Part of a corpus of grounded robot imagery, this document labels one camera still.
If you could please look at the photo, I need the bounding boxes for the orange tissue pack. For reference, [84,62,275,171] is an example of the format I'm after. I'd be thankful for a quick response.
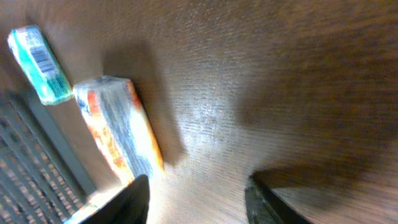
[63,75,165,224]

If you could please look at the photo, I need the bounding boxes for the green tissue pack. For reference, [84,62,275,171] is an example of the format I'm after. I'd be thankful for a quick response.
[7,26,73,105]

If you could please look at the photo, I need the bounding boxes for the grey plastic mesh basket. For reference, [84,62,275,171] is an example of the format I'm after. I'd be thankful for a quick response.
[1,91,96,223]

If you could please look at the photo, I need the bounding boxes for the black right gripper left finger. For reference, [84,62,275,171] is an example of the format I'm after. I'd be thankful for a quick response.
[82,174,150,224]

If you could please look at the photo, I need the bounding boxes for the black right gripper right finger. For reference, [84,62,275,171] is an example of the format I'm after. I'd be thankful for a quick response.
[244,175,310,224]

